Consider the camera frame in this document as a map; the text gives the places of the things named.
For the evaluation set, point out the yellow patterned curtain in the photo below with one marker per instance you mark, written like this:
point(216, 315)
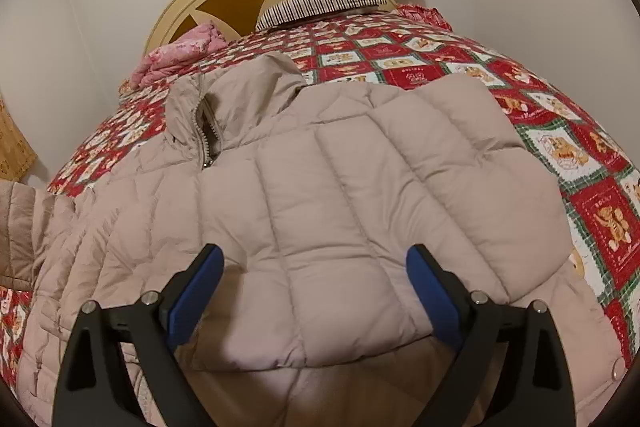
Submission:
point(12, 142)

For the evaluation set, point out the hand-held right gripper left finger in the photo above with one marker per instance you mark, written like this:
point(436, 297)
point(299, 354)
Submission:
point(197, 292)

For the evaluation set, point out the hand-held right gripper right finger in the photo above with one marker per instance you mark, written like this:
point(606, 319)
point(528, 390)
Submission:
point(432, 297)

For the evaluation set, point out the beige puffer jacket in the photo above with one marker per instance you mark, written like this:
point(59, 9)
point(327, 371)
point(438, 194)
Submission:
point(325, 187)

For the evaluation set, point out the red patterned cloth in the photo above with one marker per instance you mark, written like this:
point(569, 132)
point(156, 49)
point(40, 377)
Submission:
point(425, 14)

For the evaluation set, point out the pink floral blanket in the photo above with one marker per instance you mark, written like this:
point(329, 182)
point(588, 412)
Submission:
point(170, 54)

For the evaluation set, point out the red patchwork bear quilt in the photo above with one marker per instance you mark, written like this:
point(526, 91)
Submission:
point(415, 57)

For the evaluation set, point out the striped pillow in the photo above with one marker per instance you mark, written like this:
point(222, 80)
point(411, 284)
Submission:
point(310, 4)

